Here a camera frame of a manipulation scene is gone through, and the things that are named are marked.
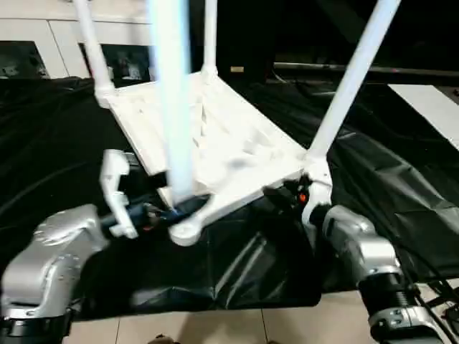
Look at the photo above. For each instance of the white cabinet with windows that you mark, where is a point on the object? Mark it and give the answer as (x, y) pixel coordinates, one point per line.
(36, 32)

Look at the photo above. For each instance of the black mat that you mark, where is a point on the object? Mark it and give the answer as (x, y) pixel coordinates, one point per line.
(54, 143)

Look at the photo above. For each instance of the white flat board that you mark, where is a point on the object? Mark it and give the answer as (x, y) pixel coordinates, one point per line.
(430, 107)

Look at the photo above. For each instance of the silver metal bar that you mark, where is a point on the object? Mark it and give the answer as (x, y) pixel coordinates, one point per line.
(412, 70)

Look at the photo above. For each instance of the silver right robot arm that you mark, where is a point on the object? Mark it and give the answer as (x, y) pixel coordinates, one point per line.
(358, 243)

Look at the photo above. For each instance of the black case with yellow label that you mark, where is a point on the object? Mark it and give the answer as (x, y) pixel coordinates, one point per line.
(251, 36)

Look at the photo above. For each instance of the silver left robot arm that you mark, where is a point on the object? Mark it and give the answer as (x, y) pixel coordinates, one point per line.
(54, 243)

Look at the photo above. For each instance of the white plastic table leg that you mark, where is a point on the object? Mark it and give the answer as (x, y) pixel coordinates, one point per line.
(210, 36)
(93, 50)
(351, 79)
(175, 107)

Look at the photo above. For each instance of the white plastic table top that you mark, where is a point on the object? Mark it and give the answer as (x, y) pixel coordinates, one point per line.
(233, 136)

